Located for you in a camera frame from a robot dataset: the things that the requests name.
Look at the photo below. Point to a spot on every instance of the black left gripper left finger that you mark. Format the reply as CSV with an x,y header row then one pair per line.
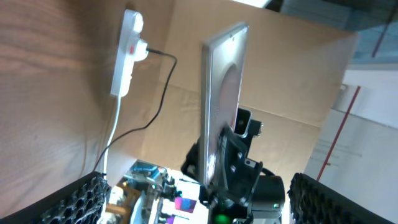
x,y
79,202

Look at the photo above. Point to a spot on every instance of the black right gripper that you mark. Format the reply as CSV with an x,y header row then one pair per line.
x,y
229,193

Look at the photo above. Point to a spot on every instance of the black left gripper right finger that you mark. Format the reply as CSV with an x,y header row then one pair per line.
x,y
312,202

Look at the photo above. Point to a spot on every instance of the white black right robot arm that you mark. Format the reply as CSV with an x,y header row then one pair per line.
x,y
269,196

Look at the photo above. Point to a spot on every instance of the white charger plug adapter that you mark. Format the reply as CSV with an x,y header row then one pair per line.
x,y
140,51

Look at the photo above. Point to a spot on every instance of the brown cardboard panel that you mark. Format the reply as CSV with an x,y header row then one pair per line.
x,y
292,75

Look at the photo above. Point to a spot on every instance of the white power strip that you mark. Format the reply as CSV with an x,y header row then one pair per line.
x,y
130,33

